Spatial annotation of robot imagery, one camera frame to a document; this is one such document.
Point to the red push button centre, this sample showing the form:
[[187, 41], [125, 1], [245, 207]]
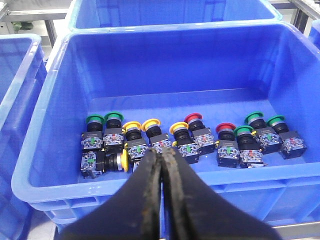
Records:
[[201, 134]]

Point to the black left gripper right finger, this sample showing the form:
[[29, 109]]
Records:
[[194, 211]]

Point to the rear left blue crate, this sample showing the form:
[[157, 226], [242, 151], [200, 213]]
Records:
[[96, 14]]

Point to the green push button rear right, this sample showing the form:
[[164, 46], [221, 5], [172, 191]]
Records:
[[265, 136]]

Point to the green push button far right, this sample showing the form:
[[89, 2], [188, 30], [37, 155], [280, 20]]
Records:
[[293, 145]]

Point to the lower left blue crate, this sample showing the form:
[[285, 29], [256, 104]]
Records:
[[22, 74]]

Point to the green push button front right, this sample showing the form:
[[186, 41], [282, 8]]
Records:
[[249, 149]]

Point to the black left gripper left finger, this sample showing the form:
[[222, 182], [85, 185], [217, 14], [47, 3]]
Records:
[[132, 213]]

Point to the rear right blue crate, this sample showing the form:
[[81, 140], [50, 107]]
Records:
[[314, 35]]

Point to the red push button right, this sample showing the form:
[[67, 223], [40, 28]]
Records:
[[228, 154]]

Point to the red push button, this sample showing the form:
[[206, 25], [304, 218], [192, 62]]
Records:
[[228, 154], [201, 134]]

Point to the green push button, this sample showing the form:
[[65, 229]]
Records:
[[92, 138], [249, 149], [265, 136], [293, 145], [113, 136]]

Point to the left blue plastic crate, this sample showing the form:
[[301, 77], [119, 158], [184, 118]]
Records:
[[221, 72]]

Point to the yellow push button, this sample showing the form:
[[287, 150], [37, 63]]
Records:
[[135, 144], [157, 139], [185, 144]]

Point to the yellow push button lying sideways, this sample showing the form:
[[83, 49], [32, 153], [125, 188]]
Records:
[[95, 163]]

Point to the green push button far left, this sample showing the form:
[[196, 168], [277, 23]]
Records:
[[92, 138]]

